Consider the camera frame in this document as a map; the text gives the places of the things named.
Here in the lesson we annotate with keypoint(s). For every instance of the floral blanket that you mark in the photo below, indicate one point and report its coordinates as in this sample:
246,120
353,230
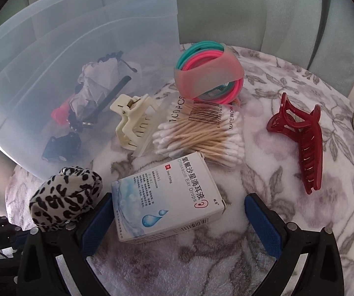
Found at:
257,172

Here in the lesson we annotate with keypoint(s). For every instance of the leopard print scrunchie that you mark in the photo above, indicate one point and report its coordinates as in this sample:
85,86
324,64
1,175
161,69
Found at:
66,197

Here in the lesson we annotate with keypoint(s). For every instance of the clear plastic container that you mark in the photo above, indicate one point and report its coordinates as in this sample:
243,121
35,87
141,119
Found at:
26,52

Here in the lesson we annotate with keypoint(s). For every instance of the pink hair roller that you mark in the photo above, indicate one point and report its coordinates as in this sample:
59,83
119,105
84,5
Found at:
60,112

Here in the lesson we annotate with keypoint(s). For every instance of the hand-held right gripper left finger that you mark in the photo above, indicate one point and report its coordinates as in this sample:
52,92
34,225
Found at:
93,231

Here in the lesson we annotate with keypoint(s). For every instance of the cotton swab pack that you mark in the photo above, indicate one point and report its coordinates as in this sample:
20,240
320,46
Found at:
195,138

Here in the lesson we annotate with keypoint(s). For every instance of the red hair claw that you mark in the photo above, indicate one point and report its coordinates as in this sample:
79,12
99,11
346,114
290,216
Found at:
309,148

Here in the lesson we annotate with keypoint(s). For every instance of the cream hair claw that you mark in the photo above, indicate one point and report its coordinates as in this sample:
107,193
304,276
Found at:
127,129

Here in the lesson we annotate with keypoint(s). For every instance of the white and blue medicine box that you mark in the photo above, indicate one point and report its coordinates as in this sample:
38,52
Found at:
164,197

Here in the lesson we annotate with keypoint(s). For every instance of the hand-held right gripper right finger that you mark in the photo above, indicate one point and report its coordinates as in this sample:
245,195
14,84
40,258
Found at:
263,225

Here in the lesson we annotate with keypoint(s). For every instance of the white paper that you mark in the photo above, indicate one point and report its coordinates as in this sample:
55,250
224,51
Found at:
96,80

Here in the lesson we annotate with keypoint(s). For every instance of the black headband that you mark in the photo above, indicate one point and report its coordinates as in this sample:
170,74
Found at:
112,97

